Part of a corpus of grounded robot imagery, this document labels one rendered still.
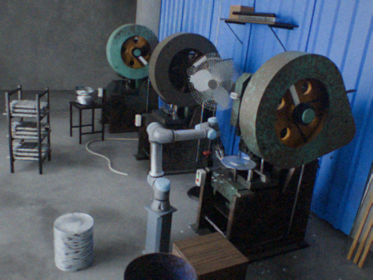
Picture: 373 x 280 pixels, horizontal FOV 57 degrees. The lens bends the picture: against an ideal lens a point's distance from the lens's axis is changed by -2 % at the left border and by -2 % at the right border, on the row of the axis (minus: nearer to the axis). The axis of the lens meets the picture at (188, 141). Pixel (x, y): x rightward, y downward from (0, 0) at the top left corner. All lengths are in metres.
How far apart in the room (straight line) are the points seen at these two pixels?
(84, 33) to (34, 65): 1.37
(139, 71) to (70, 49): 3.58
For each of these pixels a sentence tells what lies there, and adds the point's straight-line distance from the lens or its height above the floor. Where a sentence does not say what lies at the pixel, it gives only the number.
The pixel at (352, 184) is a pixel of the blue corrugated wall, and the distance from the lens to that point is 3.76.
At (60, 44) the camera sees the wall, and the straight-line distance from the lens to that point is 8.89.
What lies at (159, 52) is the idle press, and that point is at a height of 1.51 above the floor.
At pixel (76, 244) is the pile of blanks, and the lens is 2.77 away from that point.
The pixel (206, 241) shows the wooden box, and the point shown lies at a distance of 2.66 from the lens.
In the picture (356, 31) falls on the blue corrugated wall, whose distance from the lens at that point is 3.75.
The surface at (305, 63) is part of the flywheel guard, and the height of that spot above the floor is 1.67.
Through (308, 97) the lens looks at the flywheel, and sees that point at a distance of 2.65.
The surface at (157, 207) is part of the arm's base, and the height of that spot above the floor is 0.48.
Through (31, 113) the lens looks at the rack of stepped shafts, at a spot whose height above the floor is 0.72.
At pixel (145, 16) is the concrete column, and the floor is 1.87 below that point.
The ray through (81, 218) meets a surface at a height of 0.33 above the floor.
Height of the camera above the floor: 1.84
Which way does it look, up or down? 19 degrees down
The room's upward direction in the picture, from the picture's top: 6 degrees clockwise
